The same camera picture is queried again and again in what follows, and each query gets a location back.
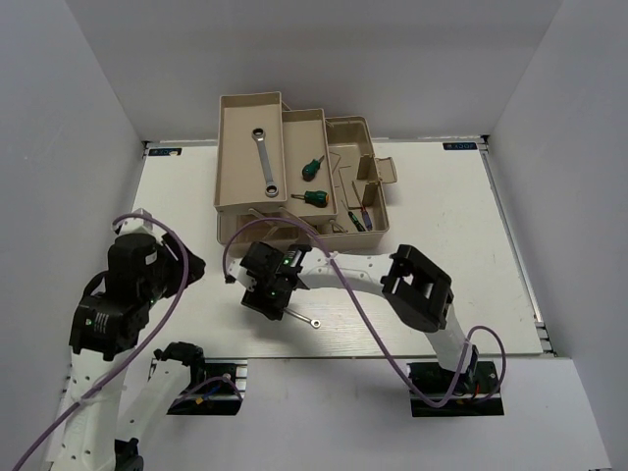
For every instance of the blue red clear screwdriver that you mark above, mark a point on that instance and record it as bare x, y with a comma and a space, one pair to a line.
368, 224

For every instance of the black green precision screwdriver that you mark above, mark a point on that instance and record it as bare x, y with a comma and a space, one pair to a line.
355, 221

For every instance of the green flathead stubby screwdriver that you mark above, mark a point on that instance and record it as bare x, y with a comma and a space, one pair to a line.
310, 170

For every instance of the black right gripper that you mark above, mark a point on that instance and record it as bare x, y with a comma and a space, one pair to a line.
256, 300

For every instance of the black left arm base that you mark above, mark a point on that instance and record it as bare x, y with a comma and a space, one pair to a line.
218, 389

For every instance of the large silver ratchet wrench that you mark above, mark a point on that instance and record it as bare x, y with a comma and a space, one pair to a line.
271, 185

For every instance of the green orange-capped phillips stubby screwdriver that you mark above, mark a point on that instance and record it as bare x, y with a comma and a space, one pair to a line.
317, 198

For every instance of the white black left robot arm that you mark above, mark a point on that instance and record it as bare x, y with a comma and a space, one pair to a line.
113, 310

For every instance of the beige plastic toolbox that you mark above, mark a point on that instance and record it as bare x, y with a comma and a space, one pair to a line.
296, 137

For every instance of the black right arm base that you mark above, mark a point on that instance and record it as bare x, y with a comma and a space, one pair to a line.
477, 396

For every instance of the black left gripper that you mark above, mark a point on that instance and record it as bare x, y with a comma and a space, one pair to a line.
165, 251

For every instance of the small silver ratchet wrench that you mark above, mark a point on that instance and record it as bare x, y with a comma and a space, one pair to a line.
314, 323

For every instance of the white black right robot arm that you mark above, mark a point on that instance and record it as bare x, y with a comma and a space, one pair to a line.
418, 291

